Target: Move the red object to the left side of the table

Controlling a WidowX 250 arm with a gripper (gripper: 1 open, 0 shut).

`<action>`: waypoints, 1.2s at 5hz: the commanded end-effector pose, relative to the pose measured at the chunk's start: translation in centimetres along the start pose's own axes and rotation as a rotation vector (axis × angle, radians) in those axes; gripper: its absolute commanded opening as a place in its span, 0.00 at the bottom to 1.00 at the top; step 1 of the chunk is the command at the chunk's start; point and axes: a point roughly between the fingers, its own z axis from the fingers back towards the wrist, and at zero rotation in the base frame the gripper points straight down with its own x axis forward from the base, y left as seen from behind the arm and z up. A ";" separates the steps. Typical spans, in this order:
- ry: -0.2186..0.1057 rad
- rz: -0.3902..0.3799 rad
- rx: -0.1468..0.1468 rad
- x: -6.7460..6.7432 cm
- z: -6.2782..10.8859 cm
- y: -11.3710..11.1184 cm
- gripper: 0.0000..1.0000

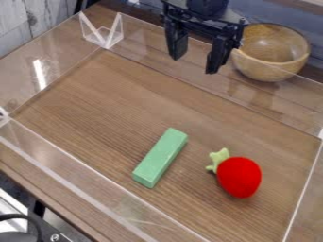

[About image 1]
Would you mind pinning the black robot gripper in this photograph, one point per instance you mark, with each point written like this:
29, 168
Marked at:
212, 18

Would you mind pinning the red plush strawberry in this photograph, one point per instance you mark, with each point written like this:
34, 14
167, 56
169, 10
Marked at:
238, 173

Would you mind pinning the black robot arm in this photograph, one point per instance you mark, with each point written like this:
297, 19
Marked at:
210, 19

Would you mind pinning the wooden bowl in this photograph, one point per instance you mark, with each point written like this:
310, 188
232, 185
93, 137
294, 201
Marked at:
274, 52

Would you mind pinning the green rectangular block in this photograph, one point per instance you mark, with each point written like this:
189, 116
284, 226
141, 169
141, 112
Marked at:
153, 167

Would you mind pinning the black device with knob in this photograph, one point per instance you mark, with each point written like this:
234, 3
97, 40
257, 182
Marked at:
50, 233

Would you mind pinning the clear acrylic corner bracket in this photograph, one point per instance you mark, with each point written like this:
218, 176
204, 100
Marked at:
102, 36

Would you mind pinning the clear acrylic tray wall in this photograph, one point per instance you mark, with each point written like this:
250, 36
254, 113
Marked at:
83, 111

